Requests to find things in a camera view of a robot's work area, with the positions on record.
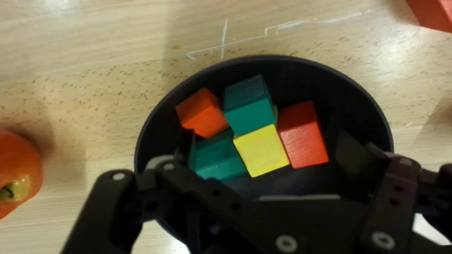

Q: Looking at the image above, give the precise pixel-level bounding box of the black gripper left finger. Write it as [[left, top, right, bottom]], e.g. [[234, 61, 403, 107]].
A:
[[177, 129, 195, 162]]

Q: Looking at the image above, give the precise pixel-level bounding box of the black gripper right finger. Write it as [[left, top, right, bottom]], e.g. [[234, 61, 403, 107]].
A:
[[335, 129, 387, 176]]

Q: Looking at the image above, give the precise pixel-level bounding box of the red plastic apple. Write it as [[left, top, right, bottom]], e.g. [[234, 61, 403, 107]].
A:
[[0, 129, 44, 218]]

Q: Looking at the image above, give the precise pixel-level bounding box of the orange-red wooden cube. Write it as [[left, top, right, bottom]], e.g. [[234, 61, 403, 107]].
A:
[[405, 0, 452, 32], [277, 101, 329, 169]]

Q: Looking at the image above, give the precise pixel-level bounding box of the black bowl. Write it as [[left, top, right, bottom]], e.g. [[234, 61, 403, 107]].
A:
[[134, 54, 394, 201]]

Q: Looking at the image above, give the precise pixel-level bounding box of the green wooden block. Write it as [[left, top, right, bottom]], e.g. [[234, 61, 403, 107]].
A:
[[188, 129, 247, 180]]

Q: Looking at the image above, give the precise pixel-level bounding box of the orange-red wooden block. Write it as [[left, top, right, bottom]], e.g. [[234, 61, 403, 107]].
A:
[[175, 88, 229, 138]]

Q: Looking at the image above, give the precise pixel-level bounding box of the yellow wooden cube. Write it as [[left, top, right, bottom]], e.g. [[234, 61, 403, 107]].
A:
[[233, 123, 290, 177]]

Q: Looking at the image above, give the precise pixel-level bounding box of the teal wooden cube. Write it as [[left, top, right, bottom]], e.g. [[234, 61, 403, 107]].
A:
[[223, 74, 277, 135]]

